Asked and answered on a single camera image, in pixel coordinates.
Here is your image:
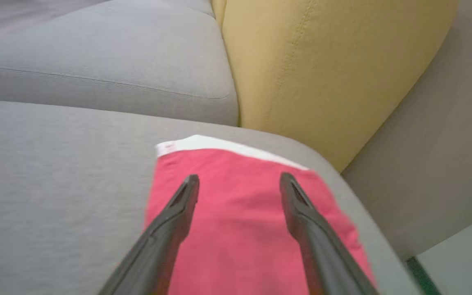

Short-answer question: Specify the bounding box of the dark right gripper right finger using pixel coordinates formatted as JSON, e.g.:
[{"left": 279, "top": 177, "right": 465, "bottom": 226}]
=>
[{"left": 279, "top": 172, "right": 380, "bottom": 295}]

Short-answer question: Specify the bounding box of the yellow sofa cushion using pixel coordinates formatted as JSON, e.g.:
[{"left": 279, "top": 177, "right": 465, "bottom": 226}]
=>
[{"left": 211, "top": 0, "right": 460, "bottom": 173}]

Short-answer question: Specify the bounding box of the grey stitched sofa cushion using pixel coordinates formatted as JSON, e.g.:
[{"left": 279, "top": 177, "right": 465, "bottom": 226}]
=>
[{"left": 0, "top": 0, "right": 240, "bottom": 127}]

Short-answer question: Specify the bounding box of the red white sports jersey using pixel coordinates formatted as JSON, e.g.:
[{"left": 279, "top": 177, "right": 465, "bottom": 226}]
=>
[{"left": 144, "top": 134, "right": 378, "bottom": 295}]

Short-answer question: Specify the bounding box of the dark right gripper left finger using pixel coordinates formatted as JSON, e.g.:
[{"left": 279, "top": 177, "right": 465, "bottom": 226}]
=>
[{"left": 98, "top": 174, "right": 200, "bottom": 295}]

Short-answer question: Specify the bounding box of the large grey sofa seat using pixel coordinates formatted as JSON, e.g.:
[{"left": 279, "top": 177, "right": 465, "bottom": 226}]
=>
[{"left": 0, "top": 98, "right": 425, "bottom": 295}]

